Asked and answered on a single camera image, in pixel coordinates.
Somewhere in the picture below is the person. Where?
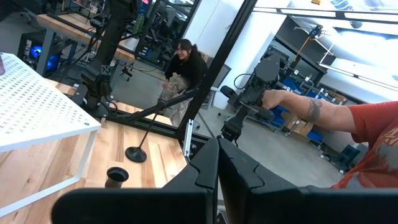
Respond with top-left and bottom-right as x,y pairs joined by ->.
331,101 -> 398,190
158,39 -> 209,127

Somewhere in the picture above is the wooden workbench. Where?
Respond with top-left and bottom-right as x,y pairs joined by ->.
35,12 -> 137,63

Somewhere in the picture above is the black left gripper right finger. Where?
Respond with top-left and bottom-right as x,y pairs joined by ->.
217,139 -> 398,224

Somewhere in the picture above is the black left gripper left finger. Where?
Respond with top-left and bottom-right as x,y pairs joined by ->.
51,138 -> 220,224

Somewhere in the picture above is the person's forearm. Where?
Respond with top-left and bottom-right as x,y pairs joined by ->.
279,90 -> 358,134

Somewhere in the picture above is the black metal candlestick holder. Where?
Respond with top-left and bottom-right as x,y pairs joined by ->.
124,98 -> 169,164
104,166 -> 130,189

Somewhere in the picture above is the white perforated metal shelf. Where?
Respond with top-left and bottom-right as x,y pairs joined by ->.
0,52 -> 103,218

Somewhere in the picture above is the brown cardboard box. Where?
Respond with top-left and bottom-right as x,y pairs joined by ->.
281,111 -> 315,138

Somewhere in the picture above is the computer tower with blue light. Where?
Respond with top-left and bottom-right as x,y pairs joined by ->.
18,30 -> 63,77

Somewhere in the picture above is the silver metal bracket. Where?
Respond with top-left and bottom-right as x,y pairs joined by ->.
183,119 -> 195,158

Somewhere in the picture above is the black aluminium table frame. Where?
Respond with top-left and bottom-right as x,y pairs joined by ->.
71,0 -> 259,162

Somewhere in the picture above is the person's hand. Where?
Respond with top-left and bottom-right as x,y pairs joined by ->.
261,89 -> 287,110

